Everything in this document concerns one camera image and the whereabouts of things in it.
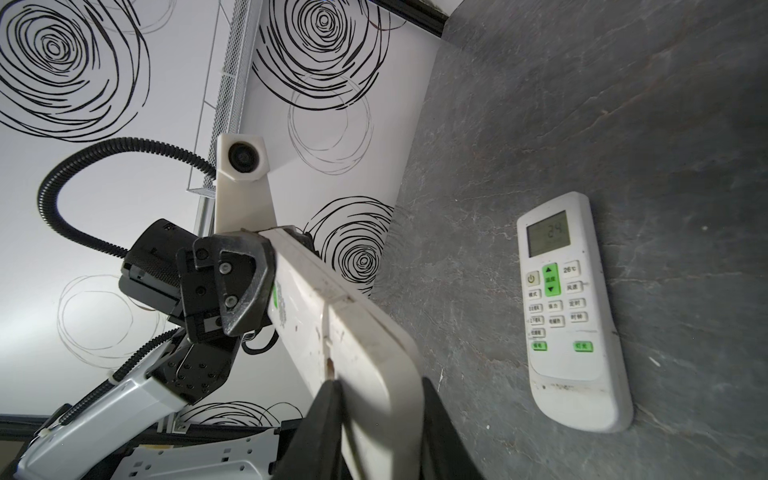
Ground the white remote tilted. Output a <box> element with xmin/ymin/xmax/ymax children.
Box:
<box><xmin>517</xmin><ymin>192</ymin><xmax>634</xmax><ymax>433</ymax></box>

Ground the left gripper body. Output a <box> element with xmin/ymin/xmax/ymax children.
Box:
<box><xmin>119</xmin><ymin>219</ymin><xmax>276</xmax><ymax>344</ymax></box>

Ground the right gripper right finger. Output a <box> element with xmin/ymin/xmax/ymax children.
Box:
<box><xmin>420</xmin><ymin>377</ymin><xmax>483</xmax><ymax>480</ymax></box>

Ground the white mesh shelf basket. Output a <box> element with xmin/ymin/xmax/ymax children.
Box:
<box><xmin>194</xmin><ymin>0</ymin><xmax>263</xmax><ymax>166</ymax></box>

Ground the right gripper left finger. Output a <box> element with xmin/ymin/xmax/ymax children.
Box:
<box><xmin>272</xmin><ymin>380</ymin><xmax>345</xmax><ymax>479</ymax></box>

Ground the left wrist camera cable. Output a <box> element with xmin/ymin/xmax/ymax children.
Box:
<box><xmin>37</xmin><ymin>136</ymin><xmax>218</xmax><ymax>260</ymax></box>

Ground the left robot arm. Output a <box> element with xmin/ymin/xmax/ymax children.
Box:
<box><xmin>12</xmin><ymin>219</ymin><xmax>276</xmax><ymax>479</ymax></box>

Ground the white remote with batteries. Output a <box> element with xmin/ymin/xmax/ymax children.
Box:
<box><xmin>261</xmin><ymin>228</ymin><xmax>425</xmax><ymax>479</ymax></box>

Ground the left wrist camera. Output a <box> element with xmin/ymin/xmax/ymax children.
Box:
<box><xmin>213</xmin><ymin>134</ymin><xmax>278</xmax><ymax>234</ymax></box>

